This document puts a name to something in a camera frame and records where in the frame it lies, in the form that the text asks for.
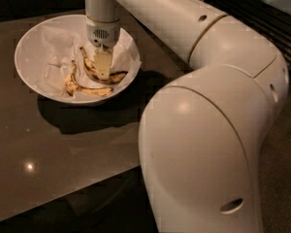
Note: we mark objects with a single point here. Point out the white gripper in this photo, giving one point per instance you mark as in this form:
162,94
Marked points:
102,33

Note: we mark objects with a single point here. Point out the spotted banana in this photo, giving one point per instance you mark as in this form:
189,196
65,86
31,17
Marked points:
90,70
72,86

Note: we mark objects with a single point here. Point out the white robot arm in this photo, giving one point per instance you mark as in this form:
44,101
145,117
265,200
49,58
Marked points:
200,135

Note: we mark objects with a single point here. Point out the white ceramic bowl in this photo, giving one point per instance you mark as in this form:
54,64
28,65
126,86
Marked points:
31,52

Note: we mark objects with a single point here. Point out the white paper liner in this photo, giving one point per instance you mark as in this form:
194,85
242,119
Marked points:
63,47

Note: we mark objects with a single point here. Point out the dark slatted radiator grille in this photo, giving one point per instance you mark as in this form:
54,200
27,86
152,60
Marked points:
265,17

